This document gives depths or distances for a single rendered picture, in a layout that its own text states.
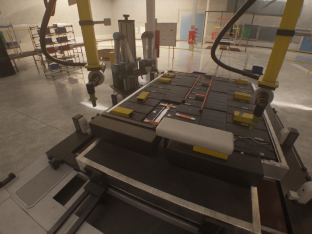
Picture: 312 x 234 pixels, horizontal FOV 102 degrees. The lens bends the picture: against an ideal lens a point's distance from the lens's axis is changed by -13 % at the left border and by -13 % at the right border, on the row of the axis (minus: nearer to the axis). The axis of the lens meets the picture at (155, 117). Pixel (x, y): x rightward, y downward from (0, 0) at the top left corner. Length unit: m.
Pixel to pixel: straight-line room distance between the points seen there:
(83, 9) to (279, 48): 0.81
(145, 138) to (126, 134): 0.11
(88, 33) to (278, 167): 1.17
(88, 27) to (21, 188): 0.96
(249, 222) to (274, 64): 0.62
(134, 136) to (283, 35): 0.76
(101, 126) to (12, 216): 0.64
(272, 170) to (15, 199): 1.42
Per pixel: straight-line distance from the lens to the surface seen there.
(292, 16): 0.73
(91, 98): 0.71
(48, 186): 1.07
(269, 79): 0.74
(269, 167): 0.99
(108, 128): 0.86
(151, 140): 0.74
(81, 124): 1.22
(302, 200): 1.04
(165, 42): 9.23
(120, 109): 1.16
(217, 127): 1.06
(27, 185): 1.15
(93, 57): 0.80
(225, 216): 0.69
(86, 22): 0.79
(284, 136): 1.35
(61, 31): 7.26
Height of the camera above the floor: 1.58
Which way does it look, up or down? 32 degrees down
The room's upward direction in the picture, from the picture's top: straight up
